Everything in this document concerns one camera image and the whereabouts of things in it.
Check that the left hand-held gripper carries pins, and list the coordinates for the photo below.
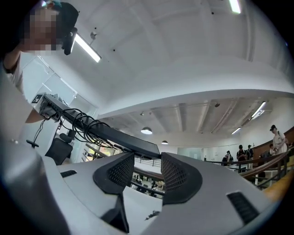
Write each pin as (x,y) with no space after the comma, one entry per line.
(44,110)

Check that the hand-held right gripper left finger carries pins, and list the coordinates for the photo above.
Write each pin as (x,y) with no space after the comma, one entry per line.
(80,190)

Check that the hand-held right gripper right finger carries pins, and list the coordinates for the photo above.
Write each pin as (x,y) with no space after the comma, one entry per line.
(213,202)

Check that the black keyboard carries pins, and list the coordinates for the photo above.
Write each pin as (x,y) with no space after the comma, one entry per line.
(128,142)

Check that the person's left forearm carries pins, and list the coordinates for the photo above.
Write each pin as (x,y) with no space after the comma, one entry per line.
(34,117)

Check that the large glass window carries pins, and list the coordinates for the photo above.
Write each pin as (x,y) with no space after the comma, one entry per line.
(101,152)

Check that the black office chair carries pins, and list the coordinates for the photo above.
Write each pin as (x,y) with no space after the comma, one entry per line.
(59,147)

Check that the person's cream printed shirt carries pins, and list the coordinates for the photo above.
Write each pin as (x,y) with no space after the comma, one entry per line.
(13,68)

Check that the white ceiling tube light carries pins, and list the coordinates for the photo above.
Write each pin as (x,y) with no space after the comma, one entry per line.
(234,5)
(258,110)
(236,130)
(87,47)

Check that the white desk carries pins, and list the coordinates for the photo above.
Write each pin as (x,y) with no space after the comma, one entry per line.
(266,165)

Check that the person's face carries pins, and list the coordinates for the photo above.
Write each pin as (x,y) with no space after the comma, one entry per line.
(39,29)

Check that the grey ceiling fixture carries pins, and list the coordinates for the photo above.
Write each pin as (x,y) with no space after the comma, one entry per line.
(93,35)

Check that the round pendant ceiling lamp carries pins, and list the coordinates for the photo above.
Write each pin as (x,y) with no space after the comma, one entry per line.
(164,142)
(146,130)

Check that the black head camera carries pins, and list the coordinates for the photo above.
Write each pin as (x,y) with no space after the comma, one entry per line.
(69,42)

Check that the wooden table with white frame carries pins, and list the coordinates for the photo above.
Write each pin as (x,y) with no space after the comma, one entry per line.
(275,190)

